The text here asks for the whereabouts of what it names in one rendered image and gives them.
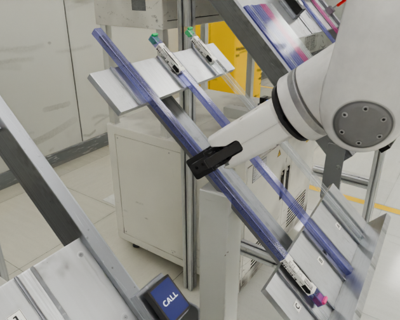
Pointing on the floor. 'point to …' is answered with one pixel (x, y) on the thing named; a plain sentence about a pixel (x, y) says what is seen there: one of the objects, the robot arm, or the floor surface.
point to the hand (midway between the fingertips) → (205, 161)
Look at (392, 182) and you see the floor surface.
